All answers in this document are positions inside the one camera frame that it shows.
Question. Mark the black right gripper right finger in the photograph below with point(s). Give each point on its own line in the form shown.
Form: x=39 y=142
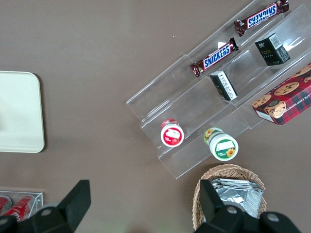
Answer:
x=213 y=213

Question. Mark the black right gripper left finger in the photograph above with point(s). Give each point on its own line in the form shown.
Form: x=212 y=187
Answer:
x=75 y=204

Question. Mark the aluminium foil tray stack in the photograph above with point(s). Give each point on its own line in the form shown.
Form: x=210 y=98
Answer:
x=243 y=199

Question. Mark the light wicker basket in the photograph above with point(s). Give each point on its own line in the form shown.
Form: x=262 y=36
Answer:
x=230 y=171

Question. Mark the beige rectangular tray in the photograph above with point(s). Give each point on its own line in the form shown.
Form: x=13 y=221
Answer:
x=19 y=109

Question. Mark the clear acrylic bottle rack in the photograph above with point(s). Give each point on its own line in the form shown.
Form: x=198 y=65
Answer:
x=39 y=201

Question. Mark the green lidded cup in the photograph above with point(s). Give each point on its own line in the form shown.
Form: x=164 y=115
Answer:
x=223 y=146

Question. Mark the red lidded cup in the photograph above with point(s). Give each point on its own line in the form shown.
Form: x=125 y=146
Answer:
x=172 y=136

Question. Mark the clear acrylic stepped stand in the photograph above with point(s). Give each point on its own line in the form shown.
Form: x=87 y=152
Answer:
x=184 y=97

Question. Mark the small black box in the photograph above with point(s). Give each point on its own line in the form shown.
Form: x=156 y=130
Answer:
x=223 y=85
x=272 y=49

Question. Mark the red tartan cookie box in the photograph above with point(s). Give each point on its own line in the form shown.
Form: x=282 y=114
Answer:
x=286 y=97

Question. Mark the Snickers chocolate bar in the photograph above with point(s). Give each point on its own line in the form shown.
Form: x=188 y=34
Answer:
x=215 y=57
x=262 y=15

